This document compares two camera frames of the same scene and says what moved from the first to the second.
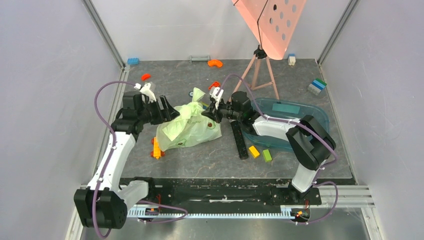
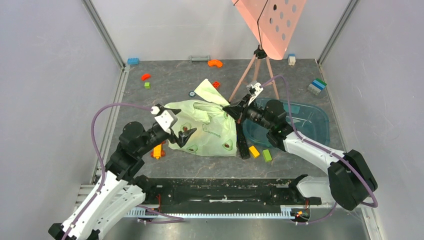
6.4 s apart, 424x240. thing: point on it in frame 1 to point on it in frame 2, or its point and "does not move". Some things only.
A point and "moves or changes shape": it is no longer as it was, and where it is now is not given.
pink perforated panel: x=273 y=22 does not move
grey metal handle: x=199 y=59 does not move
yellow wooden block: x=254 y=151 does not move
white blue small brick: x=291 y=59 does not move
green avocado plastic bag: x=190 y=127 moves or changes shape
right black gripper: x=216 y=112 to x=243 y=109
